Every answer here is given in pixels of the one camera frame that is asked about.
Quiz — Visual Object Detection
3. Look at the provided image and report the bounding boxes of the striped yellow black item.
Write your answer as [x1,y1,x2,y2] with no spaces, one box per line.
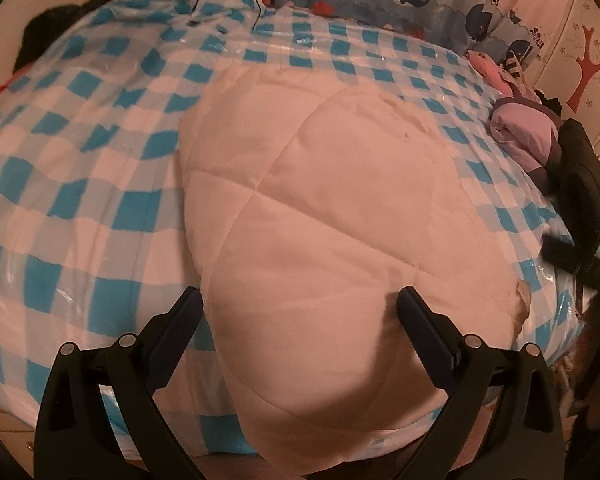
[502,39,533,79]

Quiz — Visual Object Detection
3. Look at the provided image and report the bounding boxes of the black clothes by wall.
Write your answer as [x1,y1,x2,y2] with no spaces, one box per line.
[12,0,111,73]

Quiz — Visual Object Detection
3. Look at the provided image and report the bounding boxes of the pink clothes pile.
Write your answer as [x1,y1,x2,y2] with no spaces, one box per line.
[465,50,541,103]

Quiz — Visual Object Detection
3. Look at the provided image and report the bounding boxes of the cream quilted padded jacket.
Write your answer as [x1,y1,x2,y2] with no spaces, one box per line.
[180,62,531,476]

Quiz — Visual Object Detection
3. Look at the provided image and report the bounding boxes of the blue white checkered bed cover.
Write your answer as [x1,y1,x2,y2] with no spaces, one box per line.
[0,0,581,424]

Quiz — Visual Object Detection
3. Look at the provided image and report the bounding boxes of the pink folded jacket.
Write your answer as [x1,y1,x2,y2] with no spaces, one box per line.
[488,96,562,196]

